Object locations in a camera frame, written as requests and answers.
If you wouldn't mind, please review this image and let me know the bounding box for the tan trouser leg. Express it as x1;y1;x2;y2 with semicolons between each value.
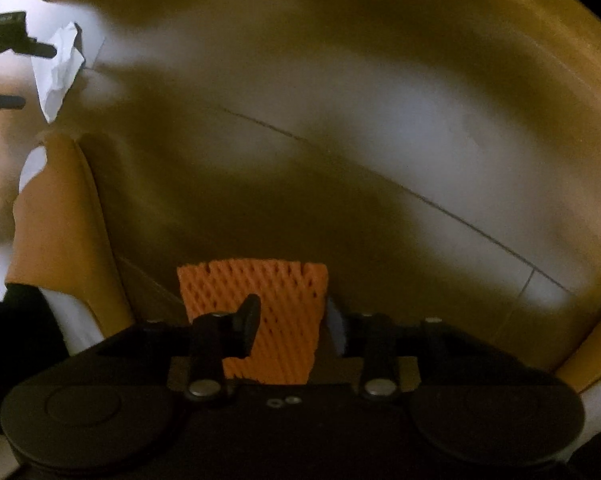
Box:
5;132;134;337

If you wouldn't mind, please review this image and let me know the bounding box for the orange foam fruit net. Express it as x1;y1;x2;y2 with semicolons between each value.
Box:
177;259;329;385

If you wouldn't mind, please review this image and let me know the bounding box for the white tissue paper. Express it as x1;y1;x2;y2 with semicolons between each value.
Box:
31;23;84;124

